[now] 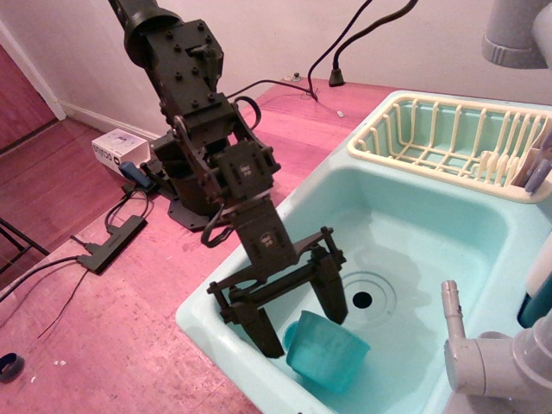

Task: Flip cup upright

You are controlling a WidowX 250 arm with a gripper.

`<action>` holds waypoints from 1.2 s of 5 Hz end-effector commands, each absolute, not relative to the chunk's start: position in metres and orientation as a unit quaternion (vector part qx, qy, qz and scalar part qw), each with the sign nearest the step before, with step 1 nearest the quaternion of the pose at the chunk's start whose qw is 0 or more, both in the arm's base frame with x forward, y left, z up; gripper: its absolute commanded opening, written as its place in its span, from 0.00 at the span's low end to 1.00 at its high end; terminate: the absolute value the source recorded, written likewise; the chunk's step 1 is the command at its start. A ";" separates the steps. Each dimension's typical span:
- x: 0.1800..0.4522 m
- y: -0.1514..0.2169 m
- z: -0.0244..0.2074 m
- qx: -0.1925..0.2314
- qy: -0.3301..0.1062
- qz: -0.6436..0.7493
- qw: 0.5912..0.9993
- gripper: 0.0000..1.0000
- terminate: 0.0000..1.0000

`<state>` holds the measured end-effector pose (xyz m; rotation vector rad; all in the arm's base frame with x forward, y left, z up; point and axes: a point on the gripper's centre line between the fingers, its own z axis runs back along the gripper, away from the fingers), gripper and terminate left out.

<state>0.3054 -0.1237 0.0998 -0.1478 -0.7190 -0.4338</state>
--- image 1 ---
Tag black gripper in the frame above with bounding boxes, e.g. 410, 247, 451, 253
206, 201, 348, 358

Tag teal plastic cup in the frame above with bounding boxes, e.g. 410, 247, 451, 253
283, 310, 371, 393

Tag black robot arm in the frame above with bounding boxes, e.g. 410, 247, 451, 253
111, 1, 348, 358

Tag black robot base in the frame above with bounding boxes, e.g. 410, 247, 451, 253
141, 129, 236, 232

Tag mint green toy sink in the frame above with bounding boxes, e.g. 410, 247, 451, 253
176, 95, 551, 413

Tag black usb hub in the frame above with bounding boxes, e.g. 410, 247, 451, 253
76, 215, 147, 275

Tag blue clamp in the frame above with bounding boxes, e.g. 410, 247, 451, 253
118, 161, 154, 190

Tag grey toy faucet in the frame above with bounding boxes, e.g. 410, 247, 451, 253
442, 280, 551, 413

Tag black gooseneck stand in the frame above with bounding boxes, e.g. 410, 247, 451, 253
328, 0, 419, 88

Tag white cardboard box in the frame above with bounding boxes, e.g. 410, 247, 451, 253
91, 129, 150, 176

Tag teal white bottle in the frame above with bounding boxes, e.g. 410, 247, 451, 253
517, 235, 551, 328

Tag cream dish drying rack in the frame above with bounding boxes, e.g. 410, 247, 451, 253
348, 91, 551, 204

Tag black tape roll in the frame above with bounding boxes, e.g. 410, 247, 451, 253
0, 353, 25, 384

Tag purple utensil in rack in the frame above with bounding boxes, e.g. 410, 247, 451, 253
524, 132, 551, 194

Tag black power cable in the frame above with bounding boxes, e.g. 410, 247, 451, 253
226, 0, 374, 104

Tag black metal chair frame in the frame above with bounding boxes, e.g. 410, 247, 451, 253
0, 218, 50, 273

